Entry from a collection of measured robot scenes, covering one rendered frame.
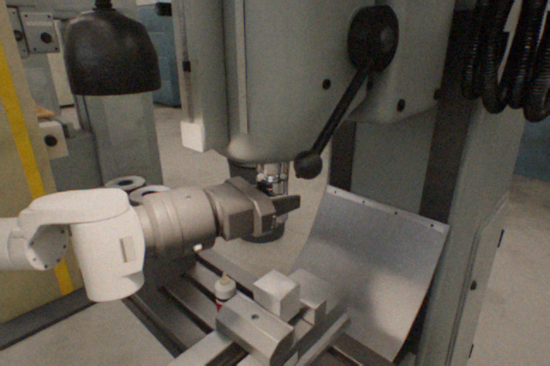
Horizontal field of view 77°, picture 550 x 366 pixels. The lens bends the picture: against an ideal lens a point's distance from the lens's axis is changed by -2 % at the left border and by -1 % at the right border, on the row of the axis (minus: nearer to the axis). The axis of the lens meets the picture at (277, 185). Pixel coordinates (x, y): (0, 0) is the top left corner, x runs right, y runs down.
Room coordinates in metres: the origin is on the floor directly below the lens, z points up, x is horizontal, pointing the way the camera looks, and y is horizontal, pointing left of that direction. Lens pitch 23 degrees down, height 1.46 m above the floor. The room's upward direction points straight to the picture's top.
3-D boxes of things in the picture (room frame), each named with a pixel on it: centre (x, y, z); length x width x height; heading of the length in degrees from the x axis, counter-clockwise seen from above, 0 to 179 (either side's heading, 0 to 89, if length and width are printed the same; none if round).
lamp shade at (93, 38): (0.31, 0.14, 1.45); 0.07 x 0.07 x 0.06
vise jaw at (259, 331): (0.43, 0.04, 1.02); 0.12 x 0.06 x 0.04; 49
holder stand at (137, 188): (0.73, 0.32, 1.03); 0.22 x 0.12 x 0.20; 53
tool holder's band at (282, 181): (0.48, 0.01, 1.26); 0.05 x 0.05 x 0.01
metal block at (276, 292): (0.47, 0.00, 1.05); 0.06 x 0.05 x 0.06; 49
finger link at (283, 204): (0.45, -0.01, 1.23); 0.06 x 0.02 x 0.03; 123
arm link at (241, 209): (0.43, 0.08, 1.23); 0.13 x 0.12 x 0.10; 33
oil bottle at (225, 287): (0.54, 0.10, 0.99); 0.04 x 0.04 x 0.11
